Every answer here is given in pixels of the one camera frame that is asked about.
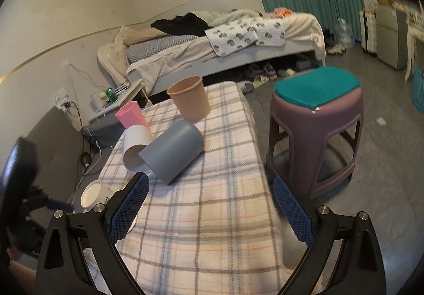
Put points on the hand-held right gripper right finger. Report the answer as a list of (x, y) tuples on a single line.
[(293, 212)]

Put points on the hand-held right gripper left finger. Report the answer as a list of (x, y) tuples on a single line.
[(130, 207)]

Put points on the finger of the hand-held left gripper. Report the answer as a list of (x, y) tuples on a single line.
[(59, 206)]

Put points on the grey cup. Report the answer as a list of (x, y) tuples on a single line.
[(174, 149)]

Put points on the white cup at table edge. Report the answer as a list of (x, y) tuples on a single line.
[(91, 194)]

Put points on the pink cup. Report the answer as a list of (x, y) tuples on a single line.
[(130, 116)]

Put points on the tan cup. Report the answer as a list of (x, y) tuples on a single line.
[(192, 103)]

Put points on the plaid tablecloth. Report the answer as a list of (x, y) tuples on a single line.
[(205, 215)]

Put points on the purple plastic stool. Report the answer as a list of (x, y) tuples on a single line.
[(298, 123)]

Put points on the green small object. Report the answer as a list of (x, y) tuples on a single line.
[(109, 93)]

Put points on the white nightstand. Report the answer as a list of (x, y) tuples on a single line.
[(132, 89)]

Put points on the white paper scrap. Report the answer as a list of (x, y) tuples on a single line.
[(381, 121)]

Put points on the teal stool cushion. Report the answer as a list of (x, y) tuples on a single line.
[(314, 86)]

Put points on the row of shoes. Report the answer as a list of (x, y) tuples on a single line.
[(261, 75)]

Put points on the checkered grey pillow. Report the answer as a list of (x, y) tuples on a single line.
[(155, 46)]

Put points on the pair of white shoes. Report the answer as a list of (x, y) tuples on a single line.
[(336, 49)]

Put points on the beige pillow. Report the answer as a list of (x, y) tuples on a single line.
[(142, 35)]

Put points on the blue laundry basket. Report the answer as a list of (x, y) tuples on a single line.
[(418, 89)]

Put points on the cream blanket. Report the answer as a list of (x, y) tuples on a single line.
[(301, 28)]

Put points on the clear water jug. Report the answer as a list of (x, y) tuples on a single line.
[(343, 33)]

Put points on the printed white mat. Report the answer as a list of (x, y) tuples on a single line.
[(235, 35)]

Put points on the black garment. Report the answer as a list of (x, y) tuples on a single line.
[(185, 24)]

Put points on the orange small item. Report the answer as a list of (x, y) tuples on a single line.
[(282, 12)]

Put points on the white table leg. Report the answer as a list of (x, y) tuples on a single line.
[(410, 50)]

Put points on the grey cabinet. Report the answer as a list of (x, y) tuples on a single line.
[(391, 36)]

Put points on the wall power outlet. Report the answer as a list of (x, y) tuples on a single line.
[(61, 101)]

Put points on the bed with white frame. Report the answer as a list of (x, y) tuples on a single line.
[(232, 60)]

